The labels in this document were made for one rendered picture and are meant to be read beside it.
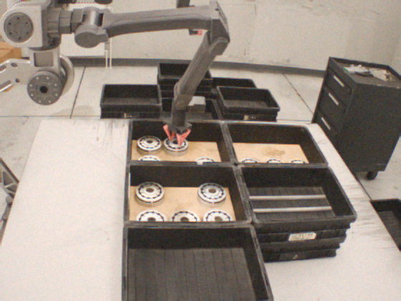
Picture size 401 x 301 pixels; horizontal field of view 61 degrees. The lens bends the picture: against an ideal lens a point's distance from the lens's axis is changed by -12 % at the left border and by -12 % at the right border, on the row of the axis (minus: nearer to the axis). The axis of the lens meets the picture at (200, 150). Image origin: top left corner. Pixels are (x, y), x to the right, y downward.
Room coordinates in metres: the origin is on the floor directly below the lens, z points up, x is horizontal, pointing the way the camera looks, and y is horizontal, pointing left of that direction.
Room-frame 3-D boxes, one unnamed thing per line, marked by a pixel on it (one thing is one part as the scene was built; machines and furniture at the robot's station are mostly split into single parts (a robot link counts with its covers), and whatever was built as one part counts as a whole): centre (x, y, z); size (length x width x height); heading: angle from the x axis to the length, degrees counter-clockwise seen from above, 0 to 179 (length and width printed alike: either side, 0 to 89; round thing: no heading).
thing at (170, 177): (0.94, 0.03, 0.87); 0.40 x 0.30 x 0.11; 101
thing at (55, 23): (0.98, 0.45, 1.45); 0.09 x 0.08 x 0.12; 13
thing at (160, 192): (1.00, 0.16, 0.86); 0.10 x 0.10 x 0.01
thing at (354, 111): (2.54, -1.21, 0.45); 0.60 x 0.45 x 0.90; 103
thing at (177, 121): (1.31, 0.11, 0.98); 0.10 x 0.07 x 0.07; 56
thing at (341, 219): (1.02, -0.36, 0.92); 0.40 x 0.30 x 0.02; 101
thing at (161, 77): (2.68, 0.21, 0.37); 0.40 x 0.30 x 0.45; 103
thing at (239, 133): (1.32, -0.30, 0.87); 0.40 x 0.30 x 0.11; 101
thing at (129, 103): (2.20, 0.51, 0.37); 0.40 x 0.30 x 0.45; 103
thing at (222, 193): (1.04, -0.06, 0.86); 0.10 x 0.10 x 0.01
